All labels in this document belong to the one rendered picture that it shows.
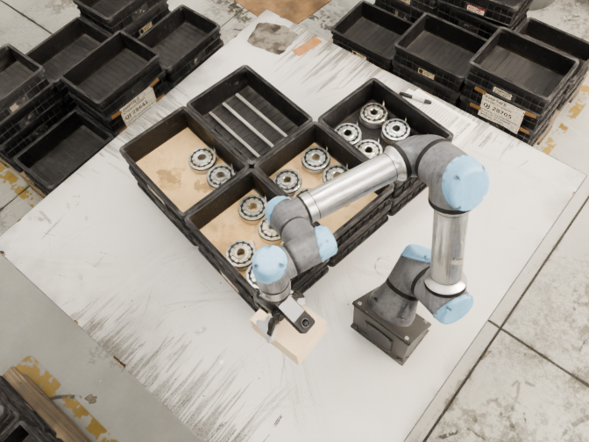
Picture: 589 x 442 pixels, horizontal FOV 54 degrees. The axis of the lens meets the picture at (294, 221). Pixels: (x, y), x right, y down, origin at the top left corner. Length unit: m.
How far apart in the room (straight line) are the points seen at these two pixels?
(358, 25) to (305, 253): 2.36
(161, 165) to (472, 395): 1.61
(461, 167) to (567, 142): 2.13
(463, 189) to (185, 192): 1.09
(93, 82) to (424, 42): 1.70
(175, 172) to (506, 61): 1.69
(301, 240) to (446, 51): 2.09
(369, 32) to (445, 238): 2.10
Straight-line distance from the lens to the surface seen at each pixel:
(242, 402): 1.91
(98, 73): 3.15
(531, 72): 3.03
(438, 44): 3.23
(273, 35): 2.78
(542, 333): 2.86
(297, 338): 1.51
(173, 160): 2.22
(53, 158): 3.18
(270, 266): 1.23
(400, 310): 1.77
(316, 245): 1.27
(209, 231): 2.02
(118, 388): 2.79
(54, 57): 3.51
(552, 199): 2.33
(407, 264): 1.73
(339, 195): 1.39
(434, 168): 1.39
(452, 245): 1.51
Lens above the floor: 2.54
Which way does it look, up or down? 59 degrees down
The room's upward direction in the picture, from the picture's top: 7 degrees counter-clockwise
